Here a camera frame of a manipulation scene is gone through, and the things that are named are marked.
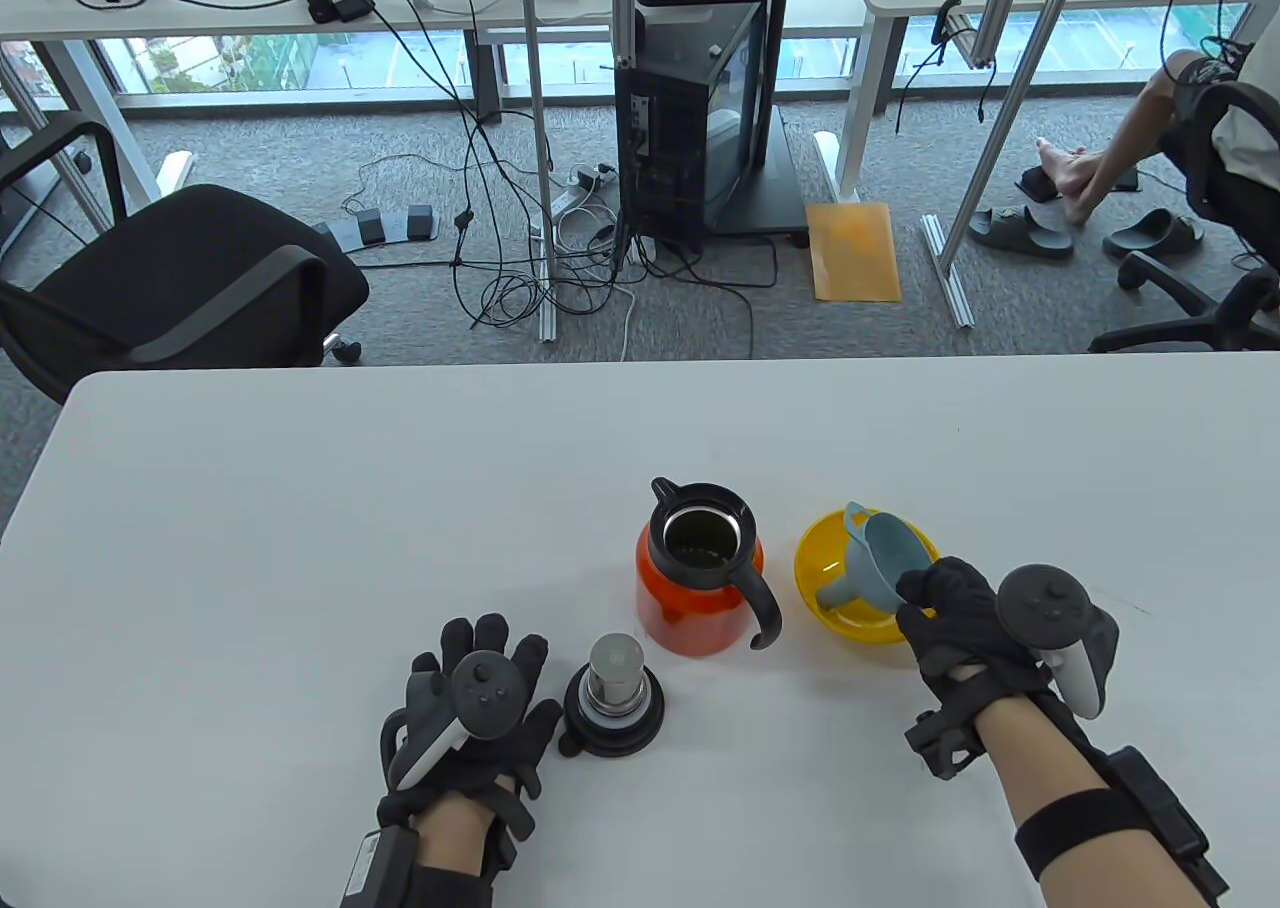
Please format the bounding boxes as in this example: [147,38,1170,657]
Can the person's right forearm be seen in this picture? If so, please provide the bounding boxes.
[975,693,1136,908]

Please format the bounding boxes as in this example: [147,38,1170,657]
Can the person's right hand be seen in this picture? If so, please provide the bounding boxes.
[895,556,1053,727]

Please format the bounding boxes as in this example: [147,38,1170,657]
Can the black left glove controller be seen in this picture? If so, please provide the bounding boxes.
[393,652,528,791]

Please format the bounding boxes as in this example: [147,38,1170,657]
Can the black right wrist camera strap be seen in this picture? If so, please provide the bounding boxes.
[1014,745,1231,908]

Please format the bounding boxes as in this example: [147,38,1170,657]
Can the black stand base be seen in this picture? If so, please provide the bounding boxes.
[700,106,811,249]

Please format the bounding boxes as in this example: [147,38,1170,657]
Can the person's left hand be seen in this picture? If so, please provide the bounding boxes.
[378,613,564,845]

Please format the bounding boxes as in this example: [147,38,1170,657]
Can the black swivel chair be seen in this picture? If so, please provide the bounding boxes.
[1087,81,1280,355]

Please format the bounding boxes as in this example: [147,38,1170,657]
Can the black steel jug lid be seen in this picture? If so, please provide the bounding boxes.
[557,633,667,760]

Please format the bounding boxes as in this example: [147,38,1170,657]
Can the black right wrist bracket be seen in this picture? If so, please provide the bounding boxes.
[904,706,989,782]

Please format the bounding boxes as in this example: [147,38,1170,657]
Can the white power strip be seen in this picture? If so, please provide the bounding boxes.
[549,162,617,226]

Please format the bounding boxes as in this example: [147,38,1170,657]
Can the black right glove controller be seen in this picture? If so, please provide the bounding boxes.
[996,564,1122,720]

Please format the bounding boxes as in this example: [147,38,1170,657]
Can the black office chair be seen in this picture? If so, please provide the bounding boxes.
[0,113,372,405]

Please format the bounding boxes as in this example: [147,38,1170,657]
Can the blue-grey plastic funnel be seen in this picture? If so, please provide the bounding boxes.
[814,502,933,615]

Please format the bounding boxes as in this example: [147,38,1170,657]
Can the yellow paper envelope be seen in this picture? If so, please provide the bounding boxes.
[805,201,904,304]

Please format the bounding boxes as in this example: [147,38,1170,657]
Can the tangle of floor cables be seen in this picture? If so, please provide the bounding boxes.
[340,0,783,361]

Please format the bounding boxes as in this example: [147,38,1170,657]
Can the person's left forearm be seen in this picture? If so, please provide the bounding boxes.
[408,786,503,908]

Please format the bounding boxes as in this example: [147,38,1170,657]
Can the black computer tower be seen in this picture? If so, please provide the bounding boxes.
[612,0,777,251]

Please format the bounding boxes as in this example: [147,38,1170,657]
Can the black foot pedals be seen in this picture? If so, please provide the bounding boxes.
[314,204,442,255]

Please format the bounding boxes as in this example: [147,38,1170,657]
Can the aluminium frame post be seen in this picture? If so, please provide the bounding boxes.
[919,0,1093,331]
[518,0,563,344]

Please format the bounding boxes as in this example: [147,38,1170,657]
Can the orange thermos jug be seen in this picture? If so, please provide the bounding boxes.
[635,477,784,658]

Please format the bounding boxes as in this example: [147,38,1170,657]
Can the yellow plastic bowl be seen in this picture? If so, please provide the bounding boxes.
[794,509,942,647]

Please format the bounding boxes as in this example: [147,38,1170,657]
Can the black glove controller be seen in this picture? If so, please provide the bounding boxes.
[393,652,528,791]
[996,564,1122,720]

